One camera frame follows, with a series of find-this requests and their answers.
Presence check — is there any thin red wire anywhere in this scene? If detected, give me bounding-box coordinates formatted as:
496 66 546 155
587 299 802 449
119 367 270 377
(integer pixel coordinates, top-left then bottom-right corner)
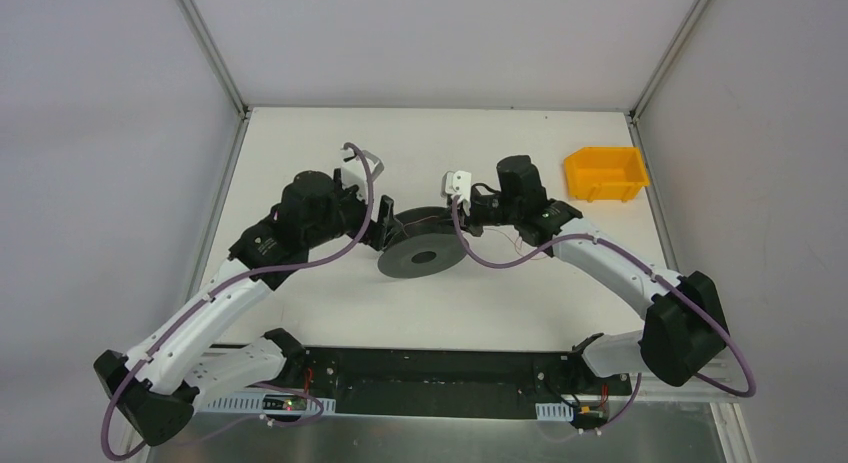
390 211 551 263

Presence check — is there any orange plastic bin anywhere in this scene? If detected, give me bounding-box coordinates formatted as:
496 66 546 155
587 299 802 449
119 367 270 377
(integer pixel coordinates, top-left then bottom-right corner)
563 146 651 202

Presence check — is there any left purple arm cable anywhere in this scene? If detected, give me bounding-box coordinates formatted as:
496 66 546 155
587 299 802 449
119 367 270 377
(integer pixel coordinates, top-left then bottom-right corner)
100 141 376 463

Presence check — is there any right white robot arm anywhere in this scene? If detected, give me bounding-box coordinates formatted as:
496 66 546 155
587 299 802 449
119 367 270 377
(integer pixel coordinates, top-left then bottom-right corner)
443 155 728 393

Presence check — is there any left white cable duct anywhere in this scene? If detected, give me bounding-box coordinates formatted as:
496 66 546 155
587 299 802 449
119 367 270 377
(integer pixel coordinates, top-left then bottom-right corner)
200 391 336 416

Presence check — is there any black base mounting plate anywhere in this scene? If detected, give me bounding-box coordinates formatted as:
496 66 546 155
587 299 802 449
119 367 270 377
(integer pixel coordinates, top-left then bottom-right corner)
239 345 634 422

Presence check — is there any right white cable duct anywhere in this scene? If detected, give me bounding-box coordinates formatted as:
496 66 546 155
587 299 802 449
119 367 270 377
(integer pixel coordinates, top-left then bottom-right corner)
535 402 574 422

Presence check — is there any black cable spool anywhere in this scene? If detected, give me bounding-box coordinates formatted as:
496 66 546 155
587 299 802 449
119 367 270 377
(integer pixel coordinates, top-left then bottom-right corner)
377 206 467 279

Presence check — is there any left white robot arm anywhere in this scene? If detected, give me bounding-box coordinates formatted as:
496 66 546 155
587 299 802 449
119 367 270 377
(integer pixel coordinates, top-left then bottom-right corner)
94 168 379 461

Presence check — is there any aluminium frame rail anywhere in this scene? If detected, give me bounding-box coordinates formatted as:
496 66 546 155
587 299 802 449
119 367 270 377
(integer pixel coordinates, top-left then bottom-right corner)
139 345 738 403

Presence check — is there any white cable duct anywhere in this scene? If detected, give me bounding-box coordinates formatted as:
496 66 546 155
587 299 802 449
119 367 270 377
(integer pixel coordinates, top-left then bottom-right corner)
200 391 336 416
535 402 574 422

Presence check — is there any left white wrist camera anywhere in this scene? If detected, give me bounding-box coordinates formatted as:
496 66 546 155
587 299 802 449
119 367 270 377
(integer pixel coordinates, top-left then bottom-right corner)
340 148 385 201

